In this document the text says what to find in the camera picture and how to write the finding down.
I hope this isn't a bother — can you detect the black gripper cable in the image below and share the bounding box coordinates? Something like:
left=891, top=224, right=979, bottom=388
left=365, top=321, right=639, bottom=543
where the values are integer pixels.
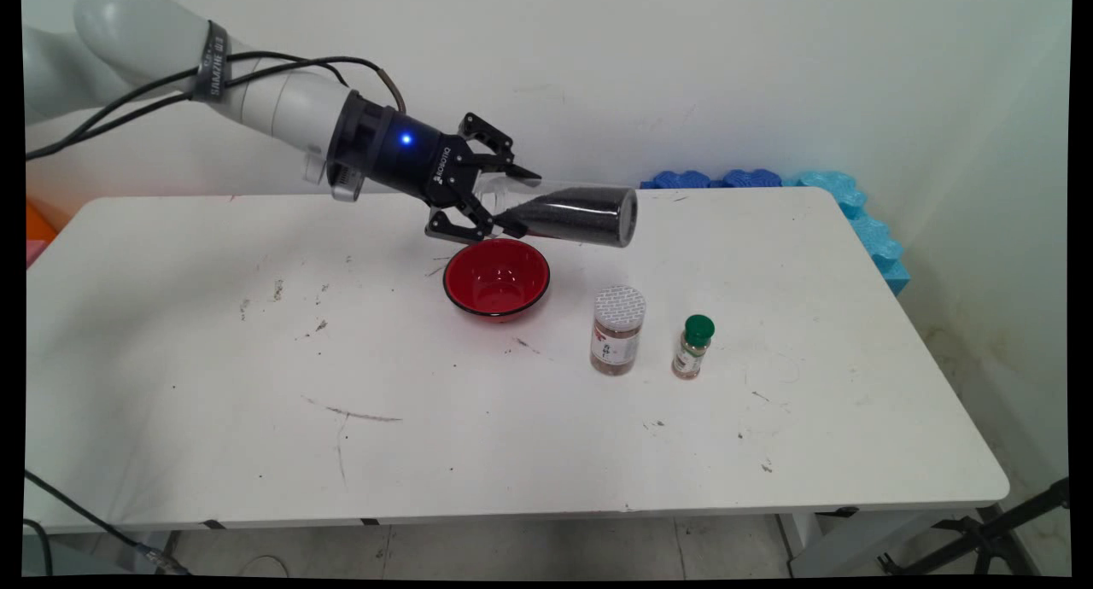
left=26, top=55, right=407, bottom=162

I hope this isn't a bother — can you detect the orange foam tile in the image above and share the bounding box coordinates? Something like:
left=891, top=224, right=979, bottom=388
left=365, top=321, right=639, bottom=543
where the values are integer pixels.
left=26, top=198, right=59, bottom=244

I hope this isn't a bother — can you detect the black floor cable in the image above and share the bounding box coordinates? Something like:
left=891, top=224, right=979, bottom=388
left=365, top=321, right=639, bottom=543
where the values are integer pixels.
left=24, top=469, right=193, bottom=576

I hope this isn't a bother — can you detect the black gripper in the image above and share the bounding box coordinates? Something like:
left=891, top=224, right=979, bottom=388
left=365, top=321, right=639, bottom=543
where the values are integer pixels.
left=327, top=90, right=543, bottom=247

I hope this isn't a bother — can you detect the black tripod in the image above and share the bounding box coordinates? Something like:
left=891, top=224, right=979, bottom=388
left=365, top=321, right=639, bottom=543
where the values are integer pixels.
left=878, top=478, right=1071, bottom=577

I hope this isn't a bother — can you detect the red bowl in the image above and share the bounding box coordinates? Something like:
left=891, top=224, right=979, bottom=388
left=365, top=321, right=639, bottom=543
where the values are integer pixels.
left=442, top=238, right=552, bottom=320

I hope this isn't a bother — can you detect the black camera cable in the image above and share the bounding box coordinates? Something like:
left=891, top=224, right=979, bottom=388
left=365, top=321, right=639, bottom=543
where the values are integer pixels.
left=26, top=50, right=351, bottom=160

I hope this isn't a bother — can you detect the clear jar of black seeds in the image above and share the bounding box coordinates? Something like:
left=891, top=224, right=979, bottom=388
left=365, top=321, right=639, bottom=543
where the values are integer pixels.
left=474, top=179, right=640, bottom=250

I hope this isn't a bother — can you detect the small spice bottle green cap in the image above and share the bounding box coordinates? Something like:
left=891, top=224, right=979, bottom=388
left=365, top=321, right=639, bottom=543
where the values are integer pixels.
left=671, top=314, right=716, bottom=381

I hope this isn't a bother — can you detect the spice jar with silver lid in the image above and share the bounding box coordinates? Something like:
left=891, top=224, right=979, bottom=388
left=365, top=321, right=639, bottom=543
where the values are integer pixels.
left=589, top=284, right=647, bottom=376

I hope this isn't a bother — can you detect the black velcro strap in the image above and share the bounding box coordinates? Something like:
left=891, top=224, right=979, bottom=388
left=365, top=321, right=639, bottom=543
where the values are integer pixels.
left=191, top=20, right=234, bottom=106

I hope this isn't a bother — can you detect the light blue foam tile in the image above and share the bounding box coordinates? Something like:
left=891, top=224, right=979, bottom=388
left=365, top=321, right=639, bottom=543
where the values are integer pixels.
left=784, top=171, right=911, bottom=297

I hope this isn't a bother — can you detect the white table leg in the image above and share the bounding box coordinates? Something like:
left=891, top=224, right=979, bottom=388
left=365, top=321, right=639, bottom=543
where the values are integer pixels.
left=777, top=510, right=983, bottom=578

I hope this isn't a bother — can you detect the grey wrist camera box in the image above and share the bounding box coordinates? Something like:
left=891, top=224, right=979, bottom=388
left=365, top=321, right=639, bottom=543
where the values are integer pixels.
left=302, top=140, right=369, bottom=204

